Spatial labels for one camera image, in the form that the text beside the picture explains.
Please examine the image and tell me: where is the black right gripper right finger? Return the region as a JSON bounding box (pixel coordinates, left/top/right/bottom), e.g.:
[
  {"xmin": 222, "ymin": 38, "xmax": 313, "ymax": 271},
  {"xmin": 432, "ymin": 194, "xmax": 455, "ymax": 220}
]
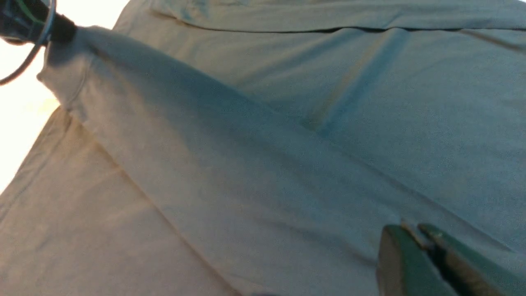
[{"xmin": 418, "ymin": 224, "xmax": 526, "ymax": 296}]

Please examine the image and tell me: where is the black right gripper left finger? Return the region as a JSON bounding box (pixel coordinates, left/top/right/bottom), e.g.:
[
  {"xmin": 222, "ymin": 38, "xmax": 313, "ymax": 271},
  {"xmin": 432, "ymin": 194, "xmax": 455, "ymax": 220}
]
[{"xmin": 376, "ymin": 224, "xmax": 457, "ymax": 296}]

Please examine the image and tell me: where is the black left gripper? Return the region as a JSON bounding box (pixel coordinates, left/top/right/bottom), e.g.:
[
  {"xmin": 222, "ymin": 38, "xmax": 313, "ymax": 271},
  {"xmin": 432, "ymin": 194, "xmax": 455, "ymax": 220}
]
[{"xmin": 0, "ymin": 0, "xmax": 77, "ymax": 46}]

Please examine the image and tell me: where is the dark gray long-sleeve top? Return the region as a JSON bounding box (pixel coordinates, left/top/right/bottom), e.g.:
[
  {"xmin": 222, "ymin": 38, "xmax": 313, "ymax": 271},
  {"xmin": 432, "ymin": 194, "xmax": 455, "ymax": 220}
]
[{"xmin": 1, "ymin": 0, "xmax": 525, "ymax": 296}]

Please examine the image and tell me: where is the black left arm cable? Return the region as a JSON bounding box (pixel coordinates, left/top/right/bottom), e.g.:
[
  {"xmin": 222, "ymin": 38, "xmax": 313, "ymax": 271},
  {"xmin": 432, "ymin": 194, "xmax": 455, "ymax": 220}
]
[{"xmin": 0, "ymin": 0, "xmax": 56, "ymax": 86}]

